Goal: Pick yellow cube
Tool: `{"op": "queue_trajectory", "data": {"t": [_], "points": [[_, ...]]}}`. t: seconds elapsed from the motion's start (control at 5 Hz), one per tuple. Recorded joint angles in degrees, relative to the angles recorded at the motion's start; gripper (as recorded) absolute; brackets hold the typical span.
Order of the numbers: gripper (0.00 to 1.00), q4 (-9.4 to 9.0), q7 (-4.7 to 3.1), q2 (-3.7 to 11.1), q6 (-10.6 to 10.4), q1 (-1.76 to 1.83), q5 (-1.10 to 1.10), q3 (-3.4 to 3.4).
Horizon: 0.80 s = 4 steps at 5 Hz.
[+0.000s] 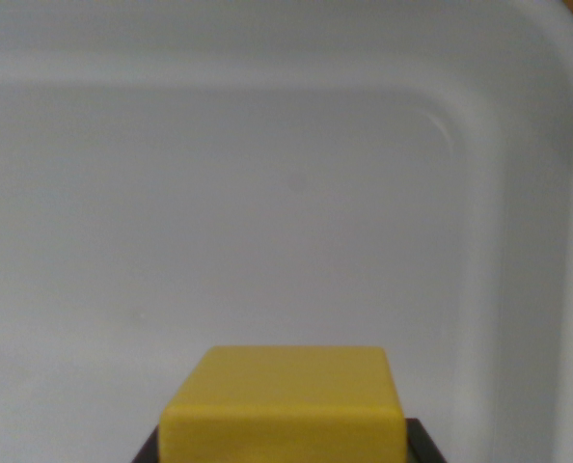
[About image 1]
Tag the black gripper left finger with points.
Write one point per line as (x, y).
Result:
(147, 449)

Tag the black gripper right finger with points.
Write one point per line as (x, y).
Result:
(424, 446)

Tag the yellow cube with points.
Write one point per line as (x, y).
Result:
(281, 410)

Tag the grey plastic bin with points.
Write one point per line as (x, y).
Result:
(219, 193)

